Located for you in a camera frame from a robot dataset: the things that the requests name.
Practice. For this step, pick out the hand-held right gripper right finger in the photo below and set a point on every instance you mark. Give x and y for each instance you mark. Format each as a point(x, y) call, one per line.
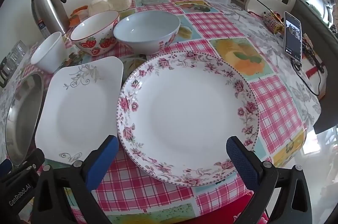
point(241, 163)

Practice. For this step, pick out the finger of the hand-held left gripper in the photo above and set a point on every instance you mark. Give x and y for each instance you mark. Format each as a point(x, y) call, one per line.
point(27, 159)
point(5, 168)

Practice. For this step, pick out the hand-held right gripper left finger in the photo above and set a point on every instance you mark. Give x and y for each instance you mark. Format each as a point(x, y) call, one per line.
point(104, 160)

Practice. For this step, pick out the stainless steel pan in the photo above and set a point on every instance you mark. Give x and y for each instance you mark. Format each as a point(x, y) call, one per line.
point(21, 118)

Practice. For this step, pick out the round floral plate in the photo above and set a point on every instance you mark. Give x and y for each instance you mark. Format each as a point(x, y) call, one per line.
point(190, 113)

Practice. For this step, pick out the small white cup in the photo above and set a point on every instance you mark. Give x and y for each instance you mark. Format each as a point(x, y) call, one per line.
point(48, 52)

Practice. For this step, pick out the strawberry print bowl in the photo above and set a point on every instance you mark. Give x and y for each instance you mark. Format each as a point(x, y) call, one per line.
point(92, 28)

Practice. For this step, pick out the pale blue bowl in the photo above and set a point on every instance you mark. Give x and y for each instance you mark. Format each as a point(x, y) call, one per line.
point(148, 26)

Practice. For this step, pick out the square white plate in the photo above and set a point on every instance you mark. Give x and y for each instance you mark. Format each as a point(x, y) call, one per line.
point(76, 107)

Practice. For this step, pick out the pink checked tablecloth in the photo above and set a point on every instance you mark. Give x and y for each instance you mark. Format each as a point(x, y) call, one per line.
point(274, 113)

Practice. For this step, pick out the red and white bag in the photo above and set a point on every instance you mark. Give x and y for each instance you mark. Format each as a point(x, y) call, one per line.
point(313, 73)

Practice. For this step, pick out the smartphone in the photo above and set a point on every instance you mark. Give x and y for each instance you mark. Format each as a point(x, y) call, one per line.
point(292, 33)

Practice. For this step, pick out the yellow patterned roll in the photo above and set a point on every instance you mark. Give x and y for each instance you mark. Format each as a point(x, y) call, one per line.
point(272, 22)

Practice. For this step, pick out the orange snack packet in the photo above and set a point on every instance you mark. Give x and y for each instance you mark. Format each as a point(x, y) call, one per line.
point(76, 16)

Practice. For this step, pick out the stainless steel thermos jug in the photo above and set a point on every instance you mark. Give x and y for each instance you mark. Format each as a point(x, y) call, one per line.
point(47, 10)

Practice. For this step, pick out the bag of white steamed buns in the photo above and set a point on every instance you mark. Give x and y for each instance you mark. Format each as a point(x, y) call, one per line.
point(118, 0)

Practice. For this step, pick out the grey sofa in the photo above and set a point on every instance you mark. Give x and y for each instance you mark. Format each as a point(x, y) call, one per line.
point(311, 18)

